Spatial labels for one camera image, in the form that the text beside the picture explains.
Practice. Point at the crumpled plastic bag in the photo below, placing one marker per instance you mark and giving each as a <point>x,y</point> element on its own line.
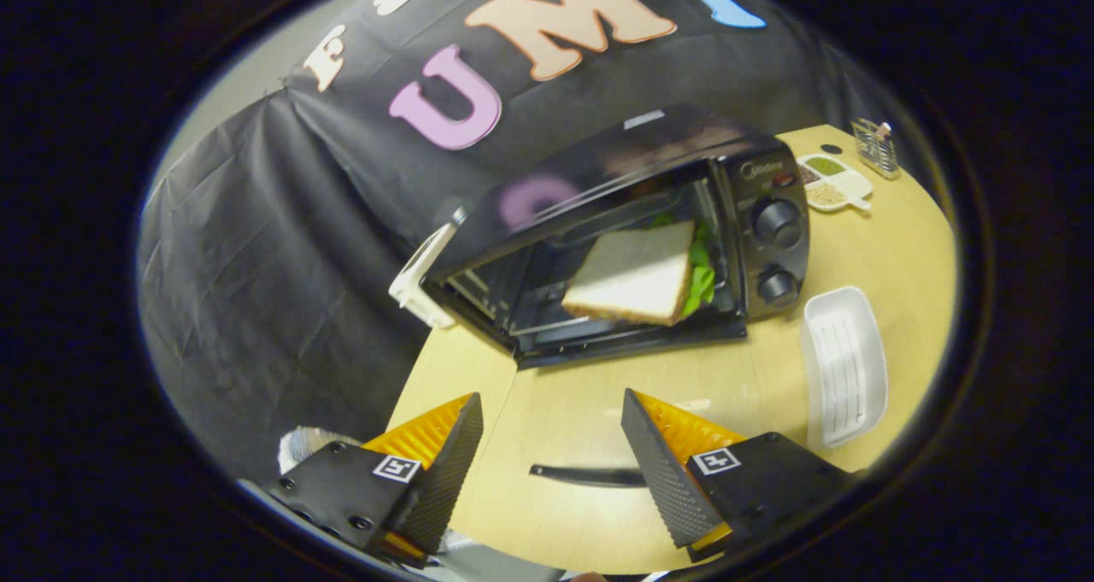
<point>308,445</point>

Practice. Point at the white plastic tray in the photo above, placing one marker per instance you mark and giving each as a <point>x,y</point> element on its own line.
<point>842,360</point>

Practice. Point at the black backdrop cloth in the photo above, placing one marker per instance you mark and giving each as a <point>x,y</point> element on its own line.
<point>256,266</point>

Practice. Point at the white bread lettuce sandwich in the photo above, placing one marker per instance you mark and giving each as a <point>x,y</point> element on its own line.
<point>632,274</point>

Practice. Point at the black toaster oven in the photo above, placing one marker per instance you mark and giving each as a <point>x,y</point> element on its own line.
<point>598,150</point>

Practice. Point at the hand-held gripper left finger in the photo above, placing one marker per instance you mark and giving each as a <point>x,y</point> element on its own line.
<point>449,471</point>

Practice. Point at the white bread toaster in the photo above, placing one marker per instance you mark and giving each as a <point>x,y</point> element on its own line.
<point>419,283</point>

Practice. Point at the white divided seasoning dish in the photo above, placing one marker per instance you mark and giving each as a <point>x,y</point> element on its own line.
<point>833,185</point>

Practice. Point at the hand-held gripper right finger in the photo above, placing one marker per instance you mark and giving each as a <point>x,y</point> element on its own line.
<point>656,471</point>

